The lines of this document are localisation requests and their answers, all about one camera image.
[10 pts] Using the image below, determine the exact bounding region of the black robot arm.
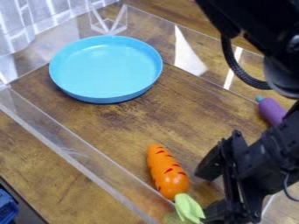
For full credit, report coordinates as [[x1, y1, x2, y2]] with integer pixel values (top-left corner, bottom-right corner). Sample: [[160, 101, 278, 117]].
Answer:
[[194, 0, 299, 224]]

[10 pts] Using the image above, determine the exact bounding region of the orange toy carrot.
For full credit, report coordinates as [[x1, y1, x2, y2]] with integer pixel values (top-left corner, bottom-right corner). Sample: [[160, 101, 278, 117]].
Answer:
[[146, 143, 205, 223]]

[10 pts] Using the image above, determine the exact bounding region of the blue object at corner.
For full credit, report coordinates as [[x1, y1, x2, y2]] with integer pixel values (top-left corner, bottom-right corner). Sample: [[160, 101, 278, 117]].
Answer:
[[0, 189, 18, 224]]

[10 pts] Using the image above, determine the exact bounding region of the purple toy eggplant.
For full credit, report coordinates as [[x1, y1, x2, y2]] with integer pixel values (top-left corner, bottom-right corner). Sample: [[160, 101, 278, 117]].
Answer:
[[256, 95, 285, 126]]

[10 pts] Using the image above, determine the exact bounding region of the clear acrylic enclosure wall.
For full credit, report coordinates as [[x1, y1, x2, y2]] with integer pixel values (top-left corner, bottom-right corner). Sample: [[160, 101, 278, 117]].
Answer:
[[0, 0, 266, 224]]

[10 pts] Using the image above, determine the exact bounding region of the blue plastic plate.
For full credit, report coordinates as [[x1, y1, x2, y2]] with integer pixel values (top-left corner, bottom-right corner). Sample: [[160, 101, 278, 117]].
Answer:
[[49, 36, 164, 104]]

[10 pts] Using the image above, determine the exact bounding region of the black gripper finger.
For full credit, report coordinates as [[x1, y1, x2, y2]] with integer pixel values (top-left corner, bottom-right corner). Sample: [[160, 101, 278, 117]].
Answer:
[[202, 199, 248, 224], [193, 143, 225, 181]]

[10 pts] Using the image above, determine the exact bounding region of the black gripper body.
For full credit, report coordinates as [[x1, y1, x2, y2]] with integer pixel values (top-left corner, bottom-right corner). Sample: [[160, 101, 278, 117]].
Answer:
[[217, 116, 299, 224]]

